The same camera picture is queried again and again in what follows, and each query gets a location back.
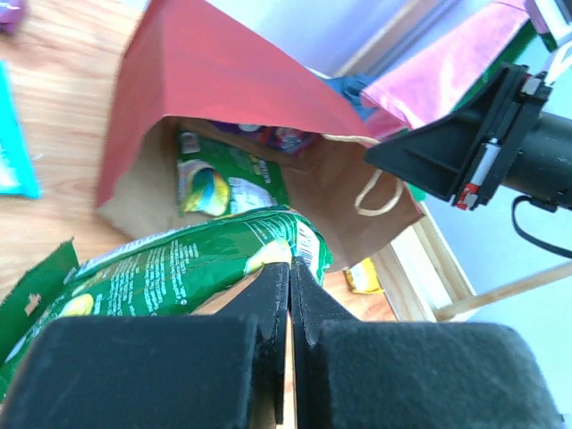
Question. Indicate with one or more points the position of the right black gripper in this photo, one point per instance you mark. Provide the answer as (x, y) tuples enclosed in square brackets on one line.
[(542, 173)]

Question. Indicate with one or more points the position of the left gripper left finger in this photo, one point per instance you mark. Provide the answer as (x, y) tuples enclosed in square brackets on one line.
[(224, 370)]

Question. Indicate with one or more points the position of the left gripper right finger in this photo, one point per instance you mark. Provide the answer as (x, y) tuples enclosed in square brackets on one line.
[(355, 374)]

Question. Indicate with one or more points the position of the green shirt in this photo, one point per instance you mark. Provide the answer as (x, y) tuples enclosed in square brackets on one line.
[(500, 67)]

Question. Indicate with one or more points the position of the blue cloth piece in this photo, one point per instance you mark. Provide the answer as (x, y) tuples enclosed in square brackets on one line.
[(350, 88)]

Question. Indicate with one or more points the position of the pink shirt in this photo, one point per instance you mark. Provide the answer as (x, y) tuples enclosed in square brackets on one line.
[(444, 75)]

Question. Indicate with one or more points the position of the red brown paper bag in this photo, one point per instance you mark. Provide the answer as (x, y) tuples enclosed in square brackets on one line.
[(194, 77)]

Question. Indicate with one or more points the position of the yellow snack packet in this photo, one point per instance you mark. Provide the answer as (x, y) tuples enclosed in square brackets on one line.
[(362, 278)]

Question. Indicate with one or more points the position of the purple snack packet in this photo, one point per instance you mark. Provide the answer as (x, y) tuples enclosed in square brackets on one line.
[(287, 140), (12, 13)]

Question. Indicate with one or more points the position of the green snack packet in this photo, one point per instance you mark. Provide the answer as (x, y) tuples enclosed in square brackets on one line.
[(169, 273), (217, 179)]

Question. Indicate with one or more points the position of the teal snack packet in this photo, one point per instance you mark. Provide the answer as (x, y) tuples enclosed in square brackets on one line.
[(18, 176)]

